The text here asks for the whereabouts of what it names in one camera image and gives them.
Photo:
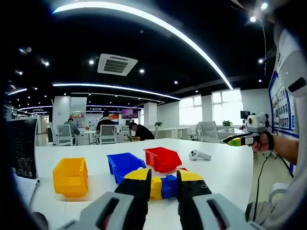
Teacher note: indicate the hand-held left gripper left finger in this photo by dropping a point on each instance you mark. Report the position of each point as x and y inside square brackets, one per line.
[134, 191]

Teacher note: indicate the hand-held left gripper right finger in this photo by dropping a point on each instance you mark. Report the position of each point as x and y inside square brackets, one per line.
[192, 191]

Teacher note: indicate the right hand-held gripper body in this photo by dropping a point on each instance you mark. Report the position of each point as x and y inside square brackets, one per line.
[257, 124]

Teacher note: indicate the yellow toy block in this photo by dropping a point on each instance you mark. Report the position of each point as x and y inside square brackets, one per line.
[156, 189]

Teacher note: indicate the blue toy block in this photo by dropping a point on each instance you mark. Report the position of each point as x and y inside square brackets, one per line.
[169, 187]

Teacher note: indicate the red toy block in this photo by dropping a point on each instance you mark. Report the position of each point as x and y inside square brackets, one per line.
[183, 169]

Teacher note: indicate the blue plastic bin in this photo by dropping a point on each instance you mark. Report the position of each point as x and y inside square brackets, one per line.
[120, 165]

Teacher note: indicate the red plastic bin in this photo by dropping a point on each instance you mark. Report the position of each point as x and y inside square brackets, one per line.
[168, 163]

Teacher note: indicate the yellow plastic bin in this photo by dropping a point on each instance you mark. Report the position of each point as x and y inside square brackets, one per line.
[69, 184]

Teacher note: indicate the person's right hand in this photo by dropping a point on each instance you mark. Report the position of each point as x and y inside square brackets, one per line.
[262, 145]

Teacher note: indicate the black desktop monitor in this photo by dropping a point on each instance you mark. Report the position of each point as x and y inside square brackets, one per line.
[245, 115]

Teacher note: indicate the green potted plant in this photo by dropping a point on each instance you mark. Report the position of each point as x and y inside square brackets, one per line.
[227, 123]
[158, 124]

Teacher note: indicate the white mesh office chair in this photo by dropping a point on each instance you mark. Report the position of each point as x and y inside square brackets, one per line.
[64, 134]
[208, 130]
[108, 134]

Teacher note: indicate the white handheld controller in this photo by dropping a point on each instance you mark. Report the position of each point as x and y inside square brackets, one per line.
[199, 155]

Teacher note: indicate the white chest-worn device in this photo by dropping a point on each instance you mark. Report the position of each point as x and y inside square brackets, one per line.
[290, 64]

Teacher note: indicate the person's white shirt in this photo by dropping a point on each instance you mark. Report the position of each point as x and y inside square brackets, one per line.
[297, 191]

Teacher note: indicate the short curved ceiling light strip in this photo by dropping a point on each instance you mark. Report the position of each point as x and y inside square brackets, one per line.
[96, 85]

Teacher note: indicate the open laptop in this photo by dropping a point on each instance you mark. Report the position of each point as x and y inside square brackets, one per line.
[24, 143]

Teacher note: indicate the ceiling air conditioner unit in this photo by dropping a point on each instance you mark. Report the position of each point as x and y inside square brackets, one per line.
[117, 64]

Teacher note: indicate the long curved ceiling light strip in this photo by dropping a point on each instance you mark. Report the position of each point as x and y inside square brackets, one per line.
[108, 5]

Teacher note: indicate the wall poster board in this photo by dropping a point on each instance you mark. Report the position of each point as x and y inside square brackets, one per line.
[280, 107]

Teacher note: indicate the wall-mounted display screen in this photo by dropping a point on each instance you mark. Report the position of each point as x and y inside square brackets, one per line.
[129, 113]

